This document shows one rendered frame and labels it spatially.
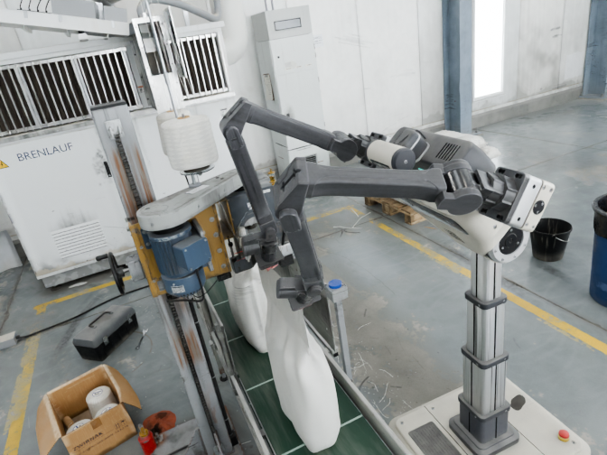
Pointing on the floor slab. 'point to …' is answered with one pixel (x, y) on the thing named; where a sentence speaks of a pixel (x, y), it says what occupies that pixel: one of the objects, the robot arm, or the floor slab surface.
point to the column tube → (164, 293)
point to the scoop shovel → (9, 258)
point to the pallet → (396, 208)
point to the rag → (160, 422)
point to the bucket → (550, 238)
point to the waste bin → (599, 252)
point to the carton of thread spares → (101, 439)
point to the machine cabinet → (220, 81)
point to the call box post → (342, 338)
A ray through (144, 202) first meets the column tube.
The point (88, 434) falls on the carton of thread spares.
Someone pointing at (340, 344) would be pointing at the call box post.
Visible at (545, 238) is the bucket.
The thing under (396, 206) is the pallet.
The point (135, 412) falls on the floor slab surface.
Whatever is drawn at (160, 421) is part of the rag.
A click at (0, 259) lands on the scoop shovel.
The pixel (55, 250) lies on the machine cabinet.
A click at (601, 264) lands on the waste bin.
